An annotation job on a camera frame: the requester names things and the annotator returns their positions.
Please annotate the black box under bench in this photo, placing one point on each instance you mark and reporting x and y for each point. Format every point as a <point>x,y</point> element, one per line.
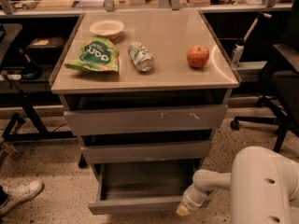
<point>46,50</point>

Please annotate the grey drawer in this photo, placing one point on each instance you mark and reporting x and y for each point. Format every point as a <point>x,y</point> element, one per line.
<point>132,187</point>
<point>142,112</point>
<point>131,147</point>

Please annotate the white sneaker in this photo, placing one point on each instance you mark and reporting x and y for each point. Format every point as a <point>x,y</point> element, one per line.
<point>23,193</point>

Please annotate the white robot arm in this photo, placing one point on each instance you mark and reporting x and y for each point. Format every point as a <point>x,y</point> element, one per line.
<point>263,185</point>

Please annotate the grey drawer cabinet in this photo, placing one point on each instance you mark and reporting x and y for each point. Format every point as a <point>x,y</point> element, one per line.
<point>168,35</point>

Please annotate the red apple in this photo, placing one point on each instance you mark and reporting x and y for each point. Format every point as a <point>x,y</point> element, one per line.
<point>197,56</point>

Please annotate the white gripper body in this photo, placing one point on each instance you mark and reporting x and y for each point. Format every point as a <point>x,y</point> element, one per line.
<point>191,199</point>

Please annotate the grey top drawer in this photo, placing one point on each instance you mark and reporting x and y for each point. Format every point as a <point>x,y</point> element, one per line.
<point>142,112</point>

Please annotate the green chip bag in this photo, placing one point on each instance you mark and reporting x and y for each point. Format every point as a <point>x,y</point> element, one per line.
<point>97,55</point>

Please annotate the white handled tool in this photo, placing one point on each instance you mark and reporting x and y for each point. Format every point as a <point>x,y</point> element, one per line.
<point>240,42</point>

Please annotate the white paper bowl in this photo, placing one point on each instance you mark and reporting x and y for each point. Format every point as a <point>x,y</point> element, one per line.
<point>109,29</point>

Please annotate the crushed soda can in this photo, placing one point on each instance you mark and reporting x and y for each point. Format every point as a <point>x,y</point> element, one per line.
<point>140,56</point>

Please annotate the grey bottom drawer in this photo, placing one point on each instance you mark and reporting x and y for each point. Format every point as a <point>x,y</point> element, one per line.
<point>132,187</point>

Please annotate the black office chair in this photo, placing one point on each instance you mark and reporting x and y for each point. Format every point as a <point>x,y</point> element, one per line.
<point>279,80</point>

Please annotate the grey middle drawer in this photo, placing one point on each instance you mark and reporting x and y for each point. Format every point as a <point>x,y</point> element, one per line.
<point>131,147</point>

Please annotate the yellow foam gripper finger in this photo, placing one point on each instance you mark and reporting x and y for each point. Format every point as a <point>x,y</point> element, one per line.
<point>182,210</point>

